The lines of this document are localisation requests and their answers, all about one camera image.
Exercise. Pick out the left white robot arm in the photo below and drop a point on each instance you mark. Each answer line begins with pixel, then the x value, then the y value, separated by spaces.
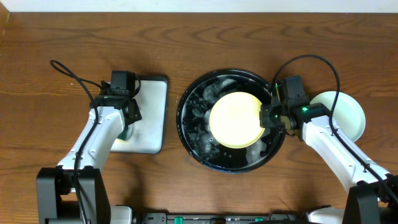
pixel 74 191

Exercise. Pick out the black round tray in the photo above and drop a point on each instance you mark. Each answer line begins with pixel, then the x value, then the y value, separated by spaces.
pixel 193 115

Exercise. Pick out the yellow plate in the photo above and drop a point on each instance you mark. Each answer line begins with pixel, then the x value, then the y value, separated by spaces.
pixel 234 120

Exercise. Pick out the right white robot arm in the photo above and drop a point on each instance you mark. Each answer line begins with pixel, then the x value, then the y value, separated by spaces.
pixel 324 123

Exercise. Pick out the white rectangular sponge tray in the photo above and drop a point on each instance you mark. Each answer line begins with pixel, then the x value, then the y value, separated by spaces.
pixel 148 133

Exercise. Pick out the mint plate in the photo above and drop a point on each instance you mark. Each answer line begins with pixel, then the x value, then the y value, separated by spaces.
pixel 348 113

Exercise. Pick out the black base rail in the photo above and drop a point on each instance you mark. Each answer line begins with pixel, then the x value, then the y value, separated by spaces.
pixel 221 218

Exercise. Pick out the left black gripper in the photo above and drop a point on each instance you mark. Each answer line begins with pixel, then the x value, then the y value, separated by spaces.
pixel 134 112

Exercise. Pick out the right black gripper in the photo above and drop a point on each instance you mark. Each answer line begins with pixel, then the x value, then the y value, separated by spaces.
pixel 265 121

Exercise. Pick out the green yellow sponge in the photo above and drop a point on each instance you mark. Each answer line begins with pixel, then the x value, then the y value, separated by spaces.
pixel 126 133

